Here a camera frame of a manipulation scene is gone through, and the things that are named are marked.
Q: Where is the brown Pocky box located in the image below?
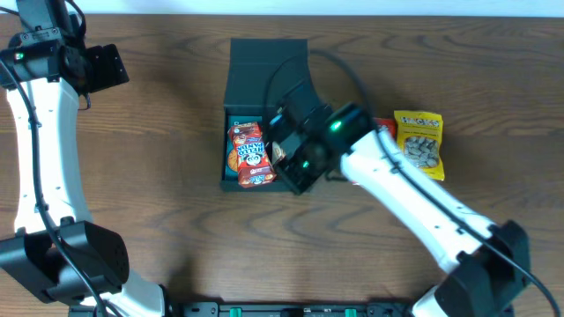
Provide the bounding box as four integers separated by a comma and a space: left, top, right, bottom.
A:
271, 142, 286, 166

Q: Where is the red Hello Panda box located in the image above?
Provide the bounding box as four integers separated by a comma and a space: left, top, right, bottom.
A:
229, 122, 276, 188

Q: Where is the teal cookies box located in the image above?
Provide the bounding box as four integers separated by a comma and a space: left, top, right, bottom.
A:
224, 115, 262, 181

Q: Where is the red Hacks candy bag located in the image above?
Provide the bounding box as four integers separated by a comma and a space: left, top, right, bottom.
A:
350, 117, 398, 186

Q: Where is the black gift box with lid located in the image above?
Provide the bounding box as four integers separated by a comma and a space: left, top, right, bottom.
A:
219, 38, 311, 192

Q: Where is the yellow Hacks candy bag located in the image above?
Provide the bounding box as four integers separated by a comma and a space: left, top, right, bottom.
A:
394, 110, 445, 181

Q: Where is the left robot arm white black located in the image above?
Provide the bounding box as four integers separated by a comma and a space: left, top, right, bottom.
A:
1, 31, 168, 316

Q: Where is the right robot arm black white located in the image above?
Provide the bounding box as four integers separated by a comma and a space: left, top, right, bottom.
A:
266, 83, 532, 316

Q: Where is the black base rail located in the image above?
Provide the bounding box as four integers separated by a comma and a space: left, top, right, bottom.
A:
169, 302, 410, 317

